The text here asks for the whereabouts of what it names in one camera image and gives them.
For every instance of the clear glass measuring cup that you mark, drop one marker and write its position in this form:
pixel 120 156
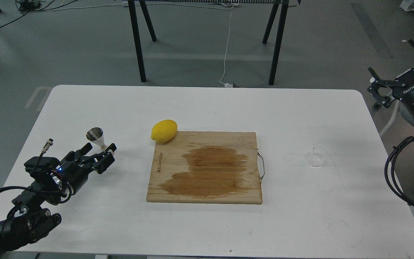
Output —
pixel 318 155

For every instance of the yellow lemon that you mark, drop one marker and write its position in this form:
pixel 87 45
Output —
pixel 164 131

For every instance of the wooden cutting board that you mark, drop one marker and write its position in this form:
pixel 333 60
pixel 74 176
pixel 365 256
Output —
pixel 206 167

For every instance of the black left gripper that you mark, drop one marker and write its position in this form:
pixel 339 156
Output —
pixel 75 167

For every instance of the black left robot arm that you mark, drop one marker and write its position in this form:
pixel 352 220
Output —
pixel 54 182

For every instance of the steel double jigger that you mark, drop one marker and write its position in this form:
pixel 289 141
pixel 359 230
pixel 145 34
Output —
pixel 96 135

